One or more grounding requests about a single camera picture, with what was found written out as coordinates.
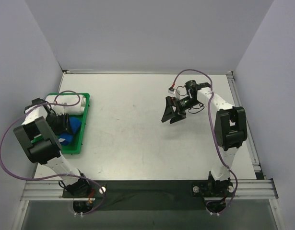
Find blue towel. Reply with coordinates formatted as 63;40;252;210
58;117;82;146

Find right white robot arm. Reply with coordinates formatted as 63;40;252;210
161;80;248;196

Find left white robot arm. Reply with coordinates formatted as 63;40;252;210
13;98;92;197

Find green plastic tray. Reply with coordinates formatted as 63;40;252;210
30;92;92;155

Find rolled white towel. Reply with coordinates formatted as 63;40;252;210
45;94;87;115

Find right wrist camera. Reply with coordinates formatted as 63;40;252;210
168;87;182;97

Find aluminium front rail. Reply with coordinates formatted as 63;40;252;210
21;180;278;201

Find aluminium rail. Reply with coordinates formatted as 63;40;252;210
21;180;278;201
226;70;268;180

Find aluminium right rail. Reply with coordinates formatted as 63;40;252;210
226;70;268;180

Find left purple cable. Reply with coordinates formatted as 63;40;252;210
0;90;107;215

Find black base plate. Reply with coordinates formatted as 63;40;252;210
58;179;237;213

